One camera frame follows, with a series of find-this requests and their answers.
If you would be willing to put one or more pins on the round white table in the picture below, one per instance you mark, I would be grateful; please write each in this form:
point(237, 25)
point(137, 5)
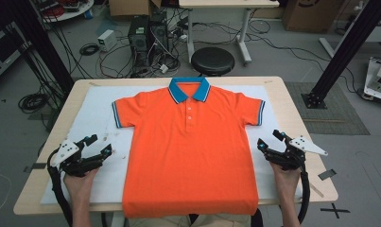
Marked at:
point(74, 14)

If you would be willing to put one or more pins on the black computer tower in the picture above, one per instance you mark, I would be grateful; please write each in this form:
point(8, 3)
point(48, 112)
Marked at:
point(138, 38)
point(159, 38)

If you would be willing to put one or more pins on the orange polo shirt blue collar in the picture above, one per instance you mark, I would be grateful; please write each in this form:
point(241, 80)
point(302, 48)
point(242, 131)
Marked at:
point(188, 157)

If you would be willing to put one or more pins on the thin wooden stick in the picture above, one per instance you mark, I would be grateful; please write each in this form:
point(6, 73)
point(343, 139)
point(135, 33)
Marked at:
point(317, 190)

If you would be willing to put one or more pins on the white desk with metal legs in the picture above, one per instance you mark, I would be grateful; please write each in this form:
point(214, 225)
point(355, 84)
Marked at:
point(229, 3)

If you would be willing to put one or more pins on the black tape piece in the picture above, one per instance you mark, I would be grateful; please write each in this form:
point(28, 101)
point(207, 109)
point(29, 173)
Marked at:
point(37, 166)
point(326, 174)

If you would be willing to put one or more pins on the black tape cross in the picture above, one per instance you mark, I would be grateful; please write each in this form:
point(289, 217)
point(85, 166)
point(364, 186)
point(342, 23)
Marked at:
point(335, 210)

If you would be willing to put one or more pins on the person's right hand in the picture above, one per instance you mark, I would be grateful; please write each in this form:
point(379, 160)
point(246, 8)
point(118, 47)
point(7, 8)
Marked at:
point(289, 183)

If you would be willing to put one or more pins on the black round stool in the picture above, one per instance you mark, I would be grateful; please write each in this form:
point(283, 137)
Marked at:
point(212, 60)

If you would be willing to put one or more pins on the person's left hand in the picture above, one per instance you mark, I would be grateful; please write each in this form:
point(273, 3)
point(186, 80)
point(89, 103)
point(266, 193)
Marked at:
point(79, 187)

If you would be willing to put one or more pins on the white foam mat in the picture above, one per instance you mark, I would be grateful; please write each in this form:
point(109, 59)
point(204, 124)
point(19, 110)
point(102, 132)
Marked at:
point(93, 104)

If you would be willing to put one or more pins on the black metal frame post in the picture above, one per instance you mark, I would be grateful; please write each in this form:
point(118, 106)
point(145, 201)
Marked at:
point(49, 53)
point(345, 50)

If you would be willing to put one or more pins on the white machine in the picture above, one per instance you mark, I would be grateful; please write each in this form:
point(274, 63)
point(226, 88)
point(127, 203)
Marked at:
point(377, 78)

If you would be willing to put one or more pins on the open cardboard box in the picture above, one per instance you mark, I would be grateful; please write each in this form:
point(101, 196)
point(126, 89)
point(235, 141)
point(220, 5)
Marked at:
point(128, 8)

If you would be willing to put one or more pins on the white power strip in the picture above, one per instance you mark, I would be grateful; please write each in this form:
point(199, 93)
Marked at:
point(164, 68)

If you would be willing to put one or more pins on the large closed cardboard box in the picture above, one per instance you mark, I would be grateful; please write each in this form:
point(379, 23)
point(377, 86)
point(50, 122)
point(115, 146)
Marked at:
point(311, 15)

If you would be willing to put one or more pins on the grey metal rack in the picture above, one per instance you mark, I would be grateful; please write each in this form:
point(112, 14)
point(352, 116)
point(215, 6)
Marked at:
point(2, 60)

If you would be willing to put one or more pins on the white electronics box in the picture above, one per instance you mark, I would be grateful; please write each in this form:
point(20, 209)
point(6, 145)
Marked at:
point(107, 39)

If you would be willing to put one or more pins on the grey floor mat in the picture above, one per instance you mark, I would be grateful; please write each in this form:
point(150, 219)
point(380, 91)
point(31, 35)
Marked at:
point(336, 119)

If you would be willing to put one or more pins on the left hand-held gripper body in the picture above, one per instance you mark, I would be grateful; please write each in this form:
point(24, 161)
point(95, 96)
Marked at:
point(66, 151)

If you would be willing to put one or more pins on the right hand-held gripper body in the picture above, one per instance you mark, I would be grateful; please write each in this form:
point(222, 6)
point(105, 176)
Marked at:
point(301, 145)

